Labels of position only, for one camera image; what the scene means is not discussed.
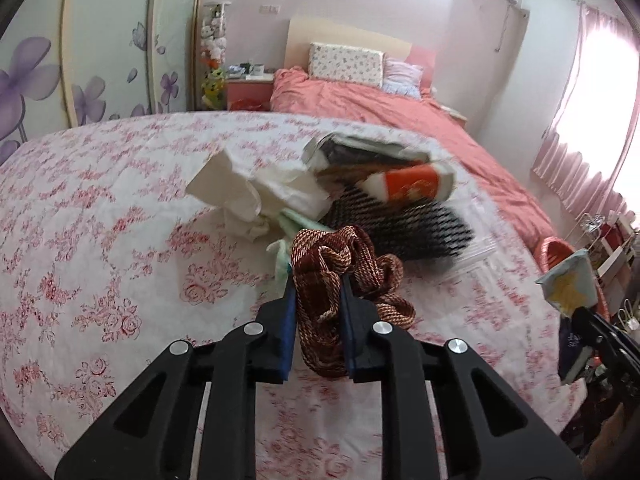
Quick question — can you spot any clear plastic bag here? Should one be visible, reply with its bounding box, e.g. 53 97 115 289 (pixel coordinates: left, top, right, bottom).
420 195 498 271

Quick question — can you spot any black foam net sleeve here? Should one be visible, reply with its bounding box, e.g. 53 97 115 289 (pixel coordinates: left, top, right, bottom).
320 185 476 263

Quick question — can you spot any red plastic basket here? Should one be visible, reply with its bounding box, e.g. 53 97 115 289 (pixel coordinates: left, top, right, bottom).
534 237 612 322

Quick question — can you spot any pink curtain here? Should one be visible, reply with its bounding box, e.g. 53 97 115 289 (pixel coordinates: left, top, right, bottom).
531 2 640 216

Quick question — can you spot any brown woven strap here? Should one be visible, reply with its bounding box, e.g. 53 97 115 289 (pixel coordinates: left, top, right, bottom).
291 226 416 380

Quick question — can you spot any floral pillow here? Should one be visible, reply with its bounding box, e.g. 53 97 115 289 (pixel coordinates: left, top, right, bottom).
307 42 386 83

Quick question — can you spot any beige pink headboard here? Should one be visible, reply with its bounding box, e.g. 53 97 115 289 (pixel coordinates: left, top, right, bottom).
285 16 438 92

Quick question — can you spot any red orange snack packet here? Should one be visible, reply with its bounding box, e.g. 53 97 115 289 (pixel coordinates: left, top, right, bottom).
362 162 458 206

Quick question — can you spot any beige bedside table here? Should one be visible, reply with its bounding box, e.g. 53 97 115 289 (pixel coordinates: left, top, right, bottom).
440 102 468 128

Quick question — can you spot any white paper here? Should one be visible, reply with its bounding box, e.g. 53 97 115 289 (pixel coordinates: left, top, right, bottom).
186 150 331 243

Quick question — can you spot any pale blue yellow packet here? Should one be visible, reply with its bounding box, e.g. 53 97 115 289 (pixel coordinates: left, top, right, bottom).
536 250 598 318

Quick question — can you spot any coral duvet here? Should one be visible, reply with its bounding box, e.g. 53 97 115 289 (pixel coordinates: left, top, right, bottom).
270 67 556 256

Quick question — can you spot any stack of plush toys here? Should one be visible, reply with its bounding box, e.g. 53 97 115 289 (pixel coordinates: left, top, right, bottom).
200 2 232 111

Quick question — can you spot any pink nightstand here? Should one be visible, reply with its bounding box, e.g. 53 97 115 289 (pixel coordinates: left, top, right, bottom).
226 72 275 111

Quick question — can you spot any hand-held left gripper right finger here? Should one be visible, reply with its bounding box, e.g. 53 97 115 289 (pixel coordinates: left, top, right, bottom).
339 276 584 480

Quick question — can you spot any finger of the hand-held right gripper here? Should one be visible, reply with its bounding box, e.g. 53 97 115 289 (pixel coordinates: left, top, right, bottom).
572 306 640 386

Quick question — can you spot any light green plastic wrapper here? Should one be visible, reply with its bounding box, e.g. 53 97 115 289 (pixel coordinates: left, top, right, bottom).
266 210 341 291

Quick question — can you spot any wardrobe with purple flowers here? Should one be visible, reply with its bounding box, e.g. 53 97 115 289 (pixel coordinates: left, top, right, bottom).
0 0 206 166

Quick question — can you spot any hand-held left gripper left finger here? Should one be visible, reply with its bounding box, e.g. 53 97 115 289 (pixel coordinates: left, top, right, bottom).
54 280 301 480

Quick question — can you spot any cluttered shelf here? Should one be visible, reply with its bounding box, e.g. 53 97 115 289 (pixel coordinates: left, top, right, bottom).
580 210 640 281

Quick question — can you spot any floral printed blanket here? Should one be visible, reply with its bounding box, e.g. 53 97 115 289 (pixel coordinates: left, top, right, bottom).
0 112 591 480

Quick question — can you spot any striped ruffled pillow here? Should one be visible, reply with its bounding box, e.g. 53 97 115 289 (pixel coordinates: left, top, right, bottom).
382 57 426 98

